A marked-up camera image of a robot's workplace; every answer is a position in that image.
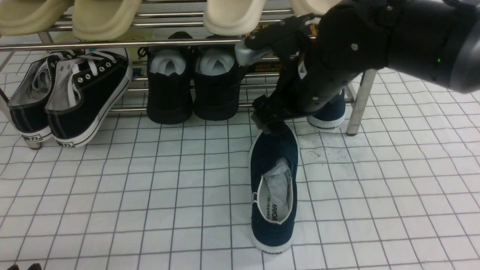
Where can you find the olive slipper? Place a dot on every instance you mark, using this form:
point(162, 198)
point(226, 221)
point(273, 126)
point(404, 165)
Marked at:
point(103, 20)
point(24, 17)

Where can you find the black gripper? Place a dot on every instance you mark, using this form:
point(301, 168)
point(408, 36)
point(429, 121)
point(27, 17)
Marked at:
point(350, 40)

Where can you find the dark printed box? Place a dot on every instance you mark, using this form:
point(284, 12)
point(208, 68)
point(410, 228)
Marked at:
point(271, 63)

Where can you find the left black shoe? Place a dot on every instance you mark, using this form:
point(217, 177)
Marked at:
point(169, 73)

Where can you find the black shoe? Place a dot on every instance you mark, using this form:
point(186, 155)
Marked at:
point(169, 73)
point(217, 78)

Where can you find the right black shoe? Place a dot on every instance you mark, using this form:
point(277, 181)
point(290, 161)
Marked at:
point(217, 78)

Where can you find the cream slipper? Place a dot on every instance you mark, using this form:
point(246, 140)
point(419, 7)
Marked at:
point(302, 7)
point(232, 17)

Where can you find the cream slipper right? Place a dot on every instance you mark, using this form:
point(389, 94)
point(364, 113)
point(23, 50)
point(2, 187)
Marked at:
point(302, 7)

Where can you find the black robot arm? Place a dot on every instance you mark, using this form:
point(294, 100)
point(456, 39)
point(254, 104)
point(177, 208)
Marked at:
point(434, 41)

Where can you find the olive slipper far left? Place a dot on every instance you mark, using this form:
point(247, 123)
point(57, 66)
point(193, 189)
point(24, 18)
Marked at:
point(24, 17)

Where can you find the black canvas sneaker far left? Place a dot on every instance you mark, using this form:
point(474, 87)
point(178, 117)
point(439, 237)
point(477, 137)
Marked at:
point(27, 105)

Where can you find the navy slip-on shoe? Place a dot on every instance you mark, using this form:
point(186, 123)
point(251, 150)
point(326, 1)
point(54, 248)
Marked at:
point(273, 167)
point(331, 115)

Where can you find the black canvas sneaker with laces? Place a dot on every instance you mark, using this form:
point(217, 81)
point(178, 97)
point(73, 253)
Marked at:
point(85, 90)

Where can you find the metal shoe rack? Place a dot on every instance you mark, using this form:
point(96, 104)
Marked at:
point(358, 99)

